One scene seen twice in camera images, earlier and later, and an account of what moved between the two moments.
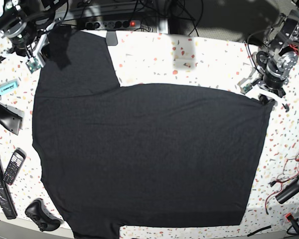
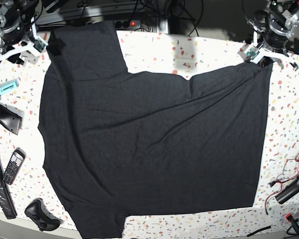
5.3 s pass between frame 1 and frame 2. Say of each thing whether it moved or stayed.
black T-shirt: moved
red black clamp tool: stayed
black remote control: stayed
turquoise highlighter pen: stayed
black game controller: stayed
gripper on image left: moved
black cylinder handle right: stayed
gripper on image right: moved
